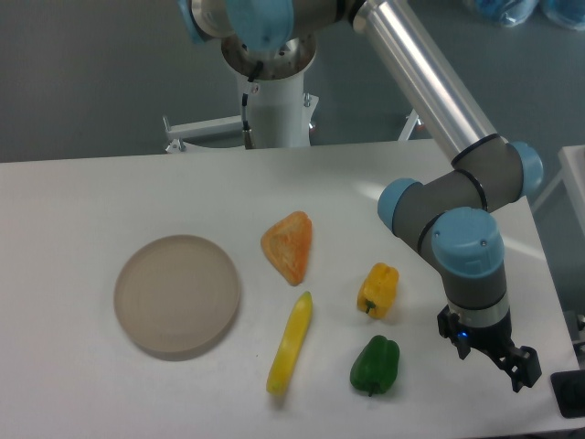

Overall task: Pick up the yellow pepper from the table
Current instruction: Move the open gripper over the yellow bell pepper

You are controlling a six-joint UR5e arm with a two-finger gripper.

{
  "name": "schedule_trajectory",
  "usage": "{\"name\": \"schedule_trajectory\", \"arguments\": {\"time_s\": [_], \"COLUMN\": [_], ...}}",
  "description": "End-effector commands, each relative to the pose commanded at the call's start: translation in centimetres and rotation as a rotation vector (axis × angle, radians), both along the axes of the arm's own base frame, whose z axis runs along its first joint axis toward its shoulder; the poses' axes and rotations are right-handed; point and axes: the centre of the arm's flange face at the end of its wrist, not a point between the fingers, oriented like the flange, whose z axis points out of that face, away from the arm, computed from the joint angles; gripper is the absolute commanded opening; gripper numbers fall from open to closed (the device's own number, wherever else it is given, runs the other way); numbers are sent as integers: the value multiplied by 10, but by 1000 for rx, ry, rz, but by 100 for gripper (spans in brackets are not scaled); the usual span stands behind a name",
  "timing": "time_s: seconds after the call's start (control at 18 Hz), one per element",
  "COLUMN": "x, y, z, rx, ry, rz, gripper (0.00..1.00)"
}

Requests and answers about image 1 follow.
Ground black device at table edge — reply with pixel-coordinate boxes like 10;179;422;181
550;369;584;419

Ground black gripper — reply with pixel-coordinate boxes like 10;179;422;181
437;306;542;392

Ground blue plastic bag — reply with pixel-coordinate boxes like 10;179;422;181
463;0;537;27
540;0;585;31

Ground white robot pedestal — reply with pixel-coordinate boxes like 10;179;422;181
162;34;321;155

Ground blue plastic bag right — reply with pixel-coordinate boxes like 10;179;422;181
540;0;585;31

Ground yellow bell pepper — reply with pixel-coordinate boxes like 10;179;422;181
356;262;399;319

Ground green bell pepper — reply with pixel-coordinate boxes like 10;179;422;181
349;335;400;397

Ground white side table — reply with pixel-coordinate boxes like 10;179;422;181
531;145;584;220

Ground beige round plate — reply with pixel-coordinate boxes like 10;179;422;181
113;235;241;361

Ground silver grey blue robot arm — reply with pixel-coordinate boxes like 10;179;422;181
178;1;543;390

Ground orange toast slice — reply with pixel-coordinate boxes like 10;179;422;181
261;211;313;286

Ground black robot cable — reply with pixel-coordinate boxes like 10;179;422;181
240;59;265;150

